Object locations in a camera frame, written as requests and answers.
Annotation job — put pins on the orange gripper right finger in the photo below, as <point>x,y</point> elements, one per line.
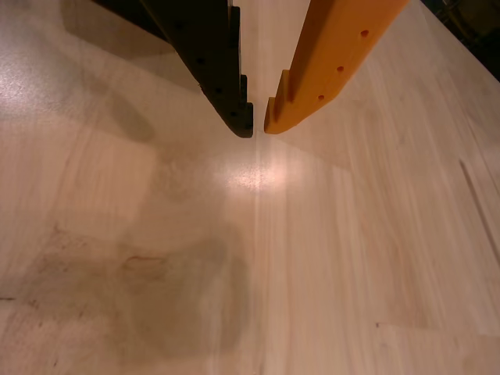
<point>328,58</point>

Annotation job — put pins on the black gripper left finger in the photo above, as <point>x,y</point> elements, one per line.
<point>211,58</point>

